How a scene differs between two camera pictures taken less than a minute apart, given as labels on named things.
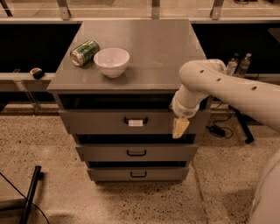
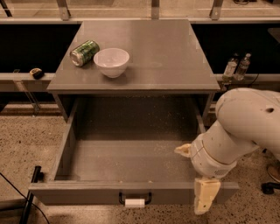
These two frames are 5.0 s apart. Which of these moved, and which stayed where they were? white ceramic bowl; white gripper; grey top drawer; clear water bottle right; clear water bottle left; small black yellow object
Moved: grey top drawer; white gripper
Stayed: clear water bottle right; small black yellow object; clear water bottle left; white ceramic bowl
